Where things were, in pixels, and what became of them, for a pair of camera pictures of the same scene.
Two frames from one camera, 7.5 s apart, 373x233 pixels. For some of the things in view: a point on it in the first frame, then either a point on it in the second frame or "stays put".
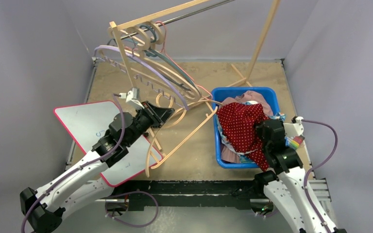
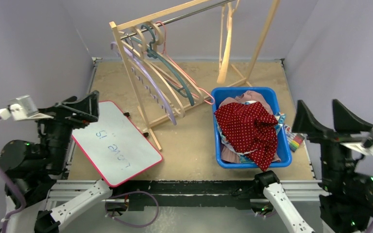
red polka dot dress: (239, 132) stays put
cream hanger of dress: (152, 164) -> (224, 61)
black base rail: (188, 194) stays put
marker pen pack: (294, 142) stays put
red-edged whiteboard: (89, 122) stays put
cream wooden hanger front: (154, 72) -> (135, 39)
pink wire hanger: (180, 70) stays put
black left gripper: (158, 115) -> (65, 111)
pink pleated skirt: (229, 155) stays put
